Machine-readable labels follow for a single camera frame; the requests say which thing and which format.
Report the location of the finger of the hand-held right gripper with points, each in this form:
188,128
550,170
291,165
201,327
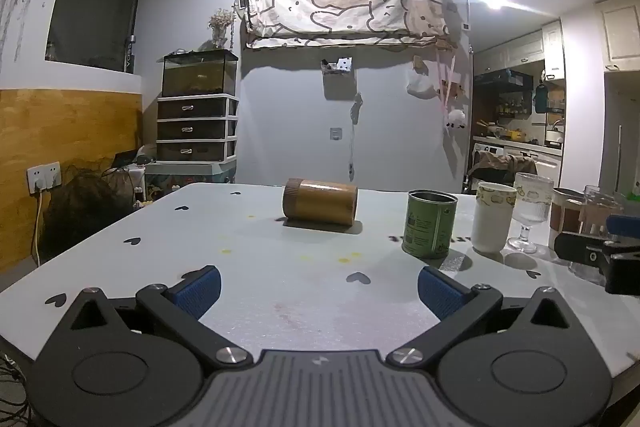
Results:
624,225
582,249

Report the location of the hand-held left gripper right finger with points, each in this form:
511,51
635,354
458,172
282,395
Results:
442,294

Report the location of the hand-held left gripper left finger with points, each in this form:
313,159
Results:
196,293

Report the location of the brown wooden cup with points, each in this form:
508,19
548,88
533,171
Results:
320,203

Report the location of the white patterned paper cup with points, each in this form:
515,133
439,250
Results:
492,219

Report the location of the clear glass tumbler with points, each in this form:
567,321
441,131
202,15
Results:
597,207

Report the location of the glass mug with brown sleeve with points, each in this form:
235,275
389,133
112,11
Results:
565,214

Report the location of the ribbed glass goblet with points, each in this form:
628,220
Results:
532,202

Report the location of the green tin can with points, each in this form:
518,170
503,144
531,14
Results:
429,224

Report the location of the chair with brown cloth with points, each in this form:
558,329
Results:
502,167

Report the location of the dark mesh bag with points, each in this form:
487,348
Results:
87,212

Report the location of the white plastic drawer unit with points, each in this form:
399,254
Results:
197,127

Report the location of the white plush sheep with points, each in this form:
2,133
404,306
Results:
455,119

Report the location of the black kitchen shelf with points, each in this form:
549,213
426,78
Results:
502,82

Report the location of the white plastic bag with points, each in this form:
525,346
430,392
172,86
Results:
421,79

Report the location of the glass fish tank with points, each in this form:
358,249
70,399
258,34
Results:
200,74

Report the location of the ceiling spot light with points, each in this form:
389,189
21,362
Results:
496,0

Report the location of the dried flower vase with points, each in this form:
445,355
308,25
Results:
220,27

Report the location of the printed cartoon cloth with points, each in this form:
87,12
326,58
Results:
345,9

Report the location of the white wall socket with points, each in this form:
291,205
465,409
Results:
44,177

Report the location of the grey wall hook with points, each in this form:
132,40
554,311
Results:
335,133

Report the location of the white kitchen wall cabinet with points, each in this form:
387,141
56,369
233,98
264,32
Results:
620,32

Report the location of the small wall holder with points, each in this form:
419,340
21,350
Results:
337,66

